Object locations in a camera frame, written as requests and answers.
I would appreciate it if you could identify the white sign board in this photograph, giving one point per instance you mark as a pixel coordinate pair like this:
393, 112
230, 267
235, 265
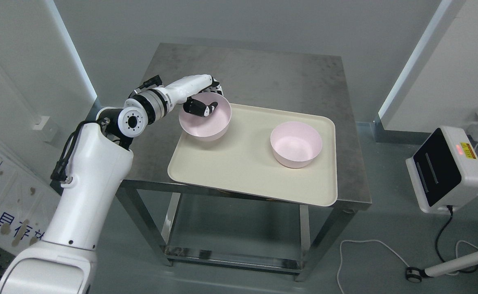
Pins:
27, 204

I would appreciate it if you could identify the white stand leg with caster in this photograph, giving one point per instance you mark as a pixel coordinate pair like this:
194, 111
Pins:
416, 275

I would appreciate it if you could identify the wall socket box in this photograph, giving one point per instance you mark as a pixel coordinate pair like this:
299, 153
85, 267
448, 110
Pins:
46, 130

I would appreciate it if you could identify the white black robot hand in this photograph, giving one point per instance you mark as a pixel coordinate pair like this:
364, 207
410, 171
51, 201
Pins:
181, 92

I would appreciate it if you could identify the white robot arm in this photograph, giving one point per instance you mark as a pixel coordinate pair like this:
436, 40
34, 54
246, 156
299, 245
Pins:
94, 161

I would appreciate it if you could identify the white black box device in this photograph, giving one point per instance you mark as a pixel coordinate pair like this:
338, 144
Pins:
444, 171

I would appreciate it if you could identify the cream plastic tray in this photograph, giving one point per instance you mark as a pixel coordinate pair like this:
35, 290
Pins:
242, 160

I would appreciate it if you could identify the pink bowl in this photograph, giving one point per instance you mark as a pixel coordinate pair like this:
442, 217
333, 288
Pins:
208, 128
295, 144

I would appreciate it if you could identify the stainless steel table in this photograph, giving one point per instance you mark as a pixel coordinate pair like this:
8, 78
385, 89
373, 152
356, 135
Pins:
207, 226

